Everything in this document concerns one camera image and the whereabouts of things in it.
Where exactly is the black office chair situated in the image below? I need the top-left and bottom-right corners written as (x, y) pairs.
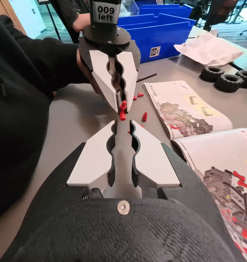
top-left (189, 0), bottom-right (242, 31)

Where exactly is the blue plastic bin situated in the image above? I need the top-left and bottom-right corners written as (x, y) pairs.
top-left (136, 0), bottom-right (193, 21)
top-left (117, 13), bottom-right (196, 64)

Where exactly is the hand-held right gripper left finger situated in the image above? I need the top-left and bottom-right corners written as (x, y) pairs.
top-left (66, 120), bottom-right (118, 187)

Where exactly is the person's left hand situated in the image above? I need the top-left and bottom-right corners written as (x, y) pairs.
top-left (76, 49), bottom-right (104, 97)

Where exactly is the red toy connector pin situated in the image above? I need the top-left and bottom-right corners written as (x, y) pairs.
top-left (119, 100), bottom-right (127, 121)

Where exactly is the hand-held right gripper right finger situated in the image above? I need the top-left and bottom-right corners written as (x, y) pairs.
top-left (130, 120), bottom-right (181, 188)

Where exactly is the black toy axle rod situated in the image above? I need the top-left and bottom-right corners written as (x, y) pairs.
top-left (136, 73), bottom-right (157, 83)

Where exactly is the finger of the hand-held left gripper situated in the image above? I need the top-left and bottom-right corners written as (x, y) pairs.
top-left (115, 51), bottom-right (139, 113)
top-left (89, 50), bottom-right (119, 115)

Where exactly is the person's black jacket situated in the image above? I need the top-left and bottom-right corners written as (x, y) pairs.
top-left (0, 8), bottom-right (54, 225)

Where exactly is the white paper bag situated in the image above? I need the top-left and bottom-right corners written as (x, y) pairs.
top-left (174, 33), bottom-right (244, 66)

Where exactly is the person's left forearm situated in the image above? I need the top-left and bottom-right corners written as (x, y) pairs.
top-left (5, 31), bottom-right (90, 96)

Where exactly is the wooden door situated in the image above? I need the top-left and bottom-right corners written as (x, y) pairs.
top-left (0, 0), bottom-right (27, 35)

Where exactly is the red angled toy connector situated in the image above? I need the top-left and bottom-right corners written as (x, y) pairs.
top-left (128, 124), bottom-right (144, 134)

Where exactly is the toy instruction booklet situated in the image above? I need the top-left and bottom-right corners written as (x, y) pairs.
top-left (143, 80), bottom-right (247, 262)

